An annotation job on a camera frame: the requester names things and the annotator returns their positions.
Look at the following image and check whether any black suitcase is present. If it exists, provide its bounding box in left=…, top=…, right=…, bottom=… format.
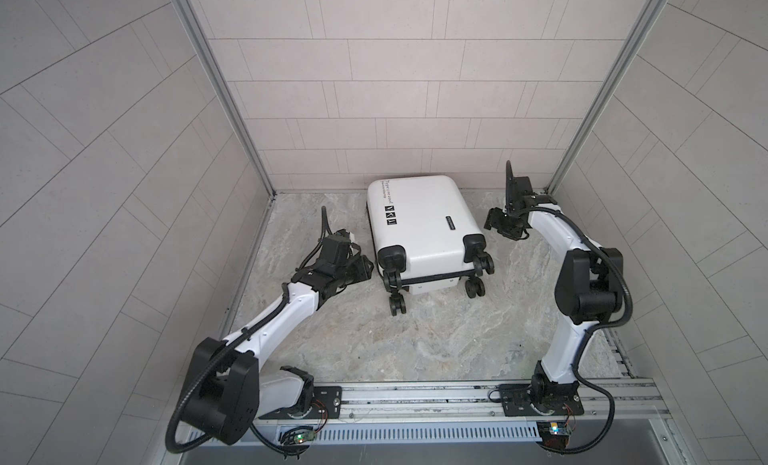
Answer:
left=366, top=175, right=495, bottom=315

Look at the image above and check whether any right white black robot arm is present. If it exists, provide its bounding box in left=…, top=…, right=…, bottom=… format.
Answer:
left=484, top=168, right=633, bottom=455

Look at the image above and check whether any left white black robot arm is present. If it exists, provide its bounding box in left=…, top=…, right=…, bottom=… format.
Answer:
left=165, top=215, right=374, bottom=454

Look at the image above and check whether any left small circuit board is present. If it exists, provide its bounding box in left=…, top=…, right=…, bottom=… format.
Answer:
left=280, top=426, right=318, bottom=447

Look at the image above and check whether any small circuit board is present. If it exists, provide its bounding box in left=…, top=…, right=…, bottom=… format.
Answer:
left=536, top=421, right=573, bottom=451
left=280, top=426, right=318, bottom=447

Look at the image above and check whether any right small circuit board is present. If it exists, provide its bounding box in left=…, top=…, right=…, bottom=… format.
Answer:
left=536, top=421, right=573, bottom=451

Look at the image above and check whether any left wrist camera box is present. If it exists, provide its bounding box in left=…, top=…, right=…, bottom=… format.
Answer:
left=339, top=229, right=360, bottom=250

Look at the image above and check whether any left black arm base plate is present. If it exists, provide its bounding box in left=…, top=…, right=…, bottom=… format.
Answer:
left=259, top=386, right=343, bottom=420

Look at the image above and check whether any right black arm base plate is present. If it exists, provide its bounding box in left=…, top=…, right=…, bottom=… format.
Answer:
left=498, top=382, right=584, bottom=417

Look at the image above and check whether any aluminium mounting rail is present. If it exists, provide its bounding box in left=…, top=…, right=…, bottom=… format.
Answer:
left=232, top=379, right=671, bottom=447

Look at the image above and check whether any right aluminium corner post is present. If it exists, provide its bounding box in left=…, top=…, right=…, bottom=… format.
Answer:
left=544, top=0, right=668, bottom=195

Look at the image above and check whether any aluminium corner post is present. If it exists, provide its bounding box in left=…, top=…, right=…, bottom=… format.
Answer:
left=170, top=0, right=276, bottom=198
left=544, top=0, right=668, bottom=195

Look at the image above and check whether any left aluminium corner post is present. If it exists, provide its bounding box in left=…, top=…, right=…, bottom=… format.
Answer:
left=170, top=0, right=276, bottom=198

